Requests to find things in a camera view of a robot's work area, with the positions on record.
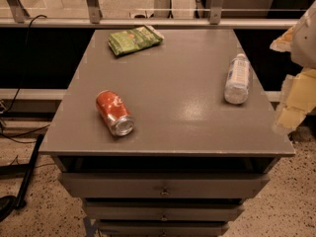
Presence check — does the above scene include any black stand base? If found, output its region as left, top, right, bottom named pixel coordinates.
left=0, top=133, right=45, bottom=223

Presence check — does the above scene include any black cable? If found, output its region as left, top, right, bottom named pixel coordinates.
left=0, top=14, right=51, bottom=145

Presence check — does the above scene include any green jalapeno chip bag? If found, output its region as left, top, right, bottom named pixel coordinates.
left=108, top=26, right=164, bottom=56

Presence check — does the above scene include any metal railing frame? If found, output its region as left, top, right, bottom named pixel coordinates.
left=1, top=0, right=308, bottom=29

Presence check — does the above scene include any clear plastic water bottle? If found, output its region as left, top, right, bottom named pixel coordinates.
left=224, top=53, right=251, bottom=105

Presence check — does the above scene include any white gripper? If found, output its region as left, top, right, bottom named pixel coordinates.
left=270, top=1, right=316, bottom=135

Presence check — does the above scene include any red soda can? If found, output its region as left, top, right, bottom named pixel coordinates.
left=96, top=90, right=134, bottom=136

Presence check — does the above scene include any grey drawer cabinet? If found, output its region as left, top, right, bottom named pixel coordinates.
left=40, top=30, right=294, bottom=237

